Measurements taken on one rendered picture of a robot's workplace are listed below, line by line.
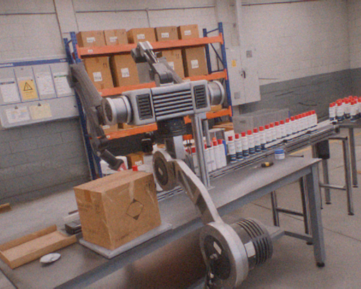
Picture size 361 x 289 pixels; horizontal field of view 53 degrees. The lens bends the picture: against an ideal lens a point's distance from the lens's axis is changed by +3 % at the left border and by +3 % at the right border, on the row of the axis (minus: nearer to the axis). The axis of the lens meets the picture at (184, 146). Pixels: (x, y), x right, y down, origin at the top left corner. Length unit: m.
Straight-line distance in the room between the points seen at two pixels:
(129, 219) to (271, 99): 7.37
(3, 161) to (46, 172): 0.67
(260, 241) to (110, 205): 0.66
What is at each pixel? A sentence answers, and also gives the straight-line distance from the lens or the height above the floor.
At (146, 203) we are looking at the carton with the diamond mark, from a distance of 1.76.
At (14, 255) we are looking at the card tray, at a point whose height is 0.83.
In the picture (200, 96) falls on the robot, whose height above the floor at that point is 1.45.
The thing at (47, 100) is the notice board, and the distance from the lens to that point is 6.48.
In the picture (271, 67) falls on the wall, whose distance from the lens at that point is 8.86.
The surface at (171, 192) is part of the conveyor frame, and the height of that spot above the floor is 0.85.
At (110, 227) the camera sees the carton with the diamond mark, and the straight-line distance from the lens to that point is 1.66.
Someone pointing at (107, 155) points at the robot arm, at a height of 1.20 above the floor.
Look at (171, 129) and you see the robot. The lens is 1.65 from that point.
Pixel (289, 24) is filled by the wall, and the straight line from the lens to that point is 9.36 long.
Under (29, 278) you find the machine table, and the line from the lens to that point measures 1.73.
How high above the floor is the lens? 1.53
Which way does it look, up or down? 10 degrees down
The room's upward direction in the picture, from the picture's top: 9 degrees counter-clockwise
